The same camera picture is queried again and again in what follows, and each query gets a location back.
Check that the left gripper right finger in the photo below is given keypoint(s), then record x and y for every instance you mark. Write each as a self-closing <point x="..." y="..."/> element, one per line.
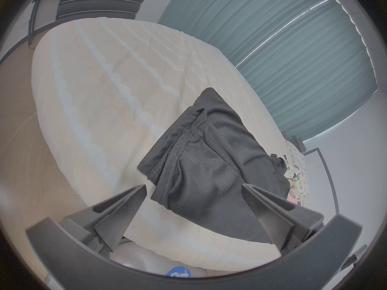
<point x="272" y="216"/>

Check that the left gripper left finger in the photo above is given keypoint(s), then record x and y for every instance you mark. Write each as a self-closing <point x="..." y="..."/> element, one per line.
<point x="121" y="219"/>

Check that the black T-shirt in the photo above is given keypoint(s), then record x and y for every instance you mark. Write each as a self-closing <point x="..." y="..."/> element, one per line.
<point x="211" y="168"/>

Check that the bed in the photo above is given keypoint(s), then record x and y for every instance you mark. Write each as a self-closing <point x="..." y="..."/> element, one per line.
<point x="105" y="101"/>

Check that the pink garment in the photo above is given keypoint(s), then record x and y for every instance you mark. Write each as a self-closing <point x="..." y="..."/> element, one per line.
<point x="291" y="195"/>

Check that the white printed pyjama top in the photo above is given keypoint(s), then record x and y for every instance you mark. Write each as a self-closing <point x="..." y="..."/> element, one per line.
<point x="297" y="177"/>

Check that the white printed pillow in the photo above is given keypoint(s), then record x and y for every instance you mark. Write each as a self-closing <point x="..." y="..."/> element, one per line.
<point x="293" y="148"/>

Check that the grey bedside table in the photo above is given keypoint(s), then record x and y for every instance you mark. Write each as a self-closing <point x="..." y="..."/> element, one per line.
<point x="297" y="142"/>

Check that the blue-green curtain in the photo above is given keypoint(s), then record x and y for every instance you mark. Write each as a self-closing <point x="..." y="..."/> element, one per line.
<point x="242" y="17"/>
<point x="317" y="71"/>

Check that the black chest of drawers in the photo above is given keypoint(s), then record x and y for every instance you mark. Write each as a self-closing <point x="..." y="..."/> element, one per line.
<point x="96" y="4"/>

